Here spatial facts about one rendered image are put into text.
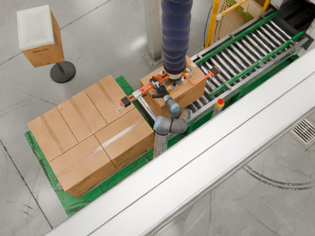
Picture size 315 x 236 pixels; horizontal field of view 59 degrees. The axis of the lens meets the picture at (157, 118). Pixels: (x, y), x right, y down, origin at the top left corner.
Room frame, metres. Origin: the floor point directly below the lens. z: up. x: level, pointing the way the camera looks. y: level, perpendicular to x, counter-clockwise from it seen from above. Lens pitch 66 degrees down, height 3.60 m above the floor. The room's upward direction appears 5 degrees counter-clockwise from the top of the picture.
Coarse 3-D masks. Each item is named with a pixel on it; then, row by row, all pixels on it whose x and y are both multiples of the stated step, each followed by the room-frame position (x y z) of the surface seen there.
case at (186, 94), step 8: (192, 64) 1.73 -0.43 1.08; (152, 72) 1.68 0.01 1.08; (184, 72) 1.64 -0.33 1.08; (200, 72) 1.62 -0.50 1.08; (144, 80) 1.59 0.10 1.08; (168, 80) 1.56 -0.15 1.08; (192, 80) 1.53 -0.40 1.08; (152, 88) 1.47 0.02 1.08; (184, 88) 1.44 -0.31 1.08; (192, 88) 1.45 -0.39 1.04; (200, 88) 1.52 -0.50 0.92; (144, 96) 1.55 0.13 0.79; (176, 96) 1.36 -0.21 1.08; (184, 96) 1.40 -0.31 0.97; (192, 96) 1.46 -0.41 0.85; (200, 96) 1.53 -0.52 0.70; (152, 104) 1.40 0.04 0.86; (160, 104) 1.28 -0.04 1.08; (184, 104) 1.41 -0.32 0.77; (160, 112) 1.27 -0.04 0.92
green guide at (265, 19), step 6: (276, 12) 2.77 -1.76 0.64; (264, 18) 2.68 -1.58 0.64; (270, 18) 2.72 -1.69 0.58; (258, 24) 2.60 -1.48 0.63; (246, 30) 2.50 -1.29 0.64; (252, 30) 2.55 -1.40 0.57; (240, 36) 2.43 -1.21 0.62; (228, 42) 2.33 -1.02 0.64; (216, 48) 2.25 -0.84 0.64; (222, 48) 2.27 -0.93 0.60; (198, 54) 2.18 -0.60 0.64; (210, 54) 2.17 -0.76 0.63; (198, 60) 2.09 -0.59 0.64; (204, 60) 2.12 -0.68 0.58
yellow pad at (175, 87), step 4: (188, 72) 1.62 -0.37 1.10; (192, 76) 1.57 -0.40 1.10; (168, 84) 1.50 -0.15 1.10; (172, 84) 1.49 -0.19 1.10; (176, 84) 1.49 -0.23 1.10; (180, 84) 1.48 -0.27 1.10; (184, 84) 1.49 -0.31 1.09; (172, 88) 1.44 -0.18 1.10; (176, 88) 1.44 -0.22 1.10; (168, 92) 1.40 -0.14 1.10; (172, 92) 1.41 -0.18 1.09
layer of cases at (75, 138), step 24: (96, 96) 1.75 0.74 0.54; (120, 96) 1.71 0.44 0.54; (48, 120) 1.47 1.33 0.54; (72, 120) 1.44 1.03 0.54; (96, 120) 1.41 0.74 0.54; (120, 120) 1.39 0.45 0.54; (144, 120) 1.36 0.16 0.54; (48, 144) 1.16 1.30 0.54; (72, 144) 1.13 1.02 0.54; (96, 144) 1.11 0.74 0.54; (120, 144) 1.08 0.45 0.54; (144, 144) 1.13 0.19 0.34; (72, 168) 0.85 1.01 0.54; (96, 168) 0.83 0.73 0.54; (72, 192) 0.61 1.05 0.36
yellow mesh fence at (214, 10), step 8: (216, 0) 2.39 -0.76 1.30; (240, 0) 2.63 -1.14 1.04; (216, 8) 2.39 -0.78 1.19; (224, 8) 2.49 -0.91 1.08; (232, 8) 2.56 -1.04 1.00; (264, 8) 2.93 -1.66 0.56; (216, 16) 2.41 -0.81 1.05; (248, 16) 2.77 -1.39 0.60; (256, 16) 2.87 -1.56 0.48; (224, 24) 2.53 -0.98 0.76; (208, 32) 2.42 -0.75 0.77; (208, 40) 2.39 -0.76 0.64; (216, 40) 2.49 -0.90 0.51
